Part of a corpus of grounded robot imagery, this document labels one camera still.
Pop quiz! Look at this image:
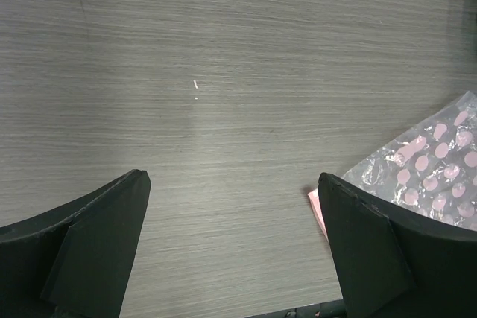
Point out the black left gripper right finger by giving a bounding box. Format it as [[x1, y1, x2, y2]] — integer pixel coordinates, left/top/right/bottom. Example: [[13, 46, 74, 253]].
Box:
[[318, 173, 476, 317]]

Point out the clear pink-dotted zip bag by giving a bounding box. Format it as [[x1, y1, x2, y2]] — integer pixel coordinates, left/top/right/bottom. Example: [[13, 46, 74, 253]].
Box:
[[343, 92, 476, 230]]

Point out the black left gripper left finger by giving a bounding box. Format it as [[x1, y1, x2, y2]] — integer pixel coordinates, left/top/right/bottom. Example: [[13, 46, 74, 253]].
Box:
[[1, 170, 151, 317]]

